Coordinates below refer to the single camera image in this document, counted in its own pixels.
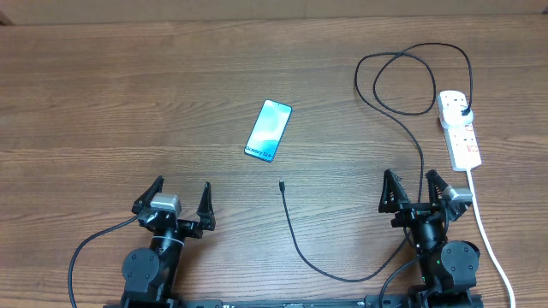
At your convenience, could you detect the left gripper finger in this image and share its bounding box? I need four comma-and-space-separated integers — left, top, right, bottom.
196, 181, 216, 231
131, 175, 164, 214

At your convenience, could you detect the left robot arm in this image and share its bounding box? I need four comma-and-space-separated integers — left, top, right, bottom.
120, 176, 216, 307

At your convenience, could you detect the white power strip cord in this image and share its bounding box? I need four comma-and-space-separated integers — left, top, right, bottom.
465, 169, 517, 308

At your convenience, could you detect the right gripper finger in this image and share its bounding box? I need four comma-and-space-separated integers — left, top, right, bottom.
426, 169, 449, 204
378, 169, 410, 213

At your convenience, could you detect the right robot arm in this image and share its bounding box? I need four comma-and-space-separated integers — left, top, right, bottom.
377, 169, 483, 307

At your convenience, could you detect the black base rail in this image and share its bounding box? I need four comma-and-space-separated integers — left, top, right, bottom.
104, 294, 484, 308

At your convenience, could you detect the Samsung Galaxy smartphone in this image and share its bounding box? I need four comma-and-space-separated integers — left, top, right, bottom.
244, 99, 293, 163

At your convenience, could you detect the white power strip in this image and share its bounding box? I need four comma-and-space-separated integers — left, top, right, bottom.
437, 90, 482, 171

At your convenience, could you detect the white charger plug adapter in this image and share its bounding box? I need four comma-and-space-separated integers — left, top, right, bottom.
440, 106, 474, 129

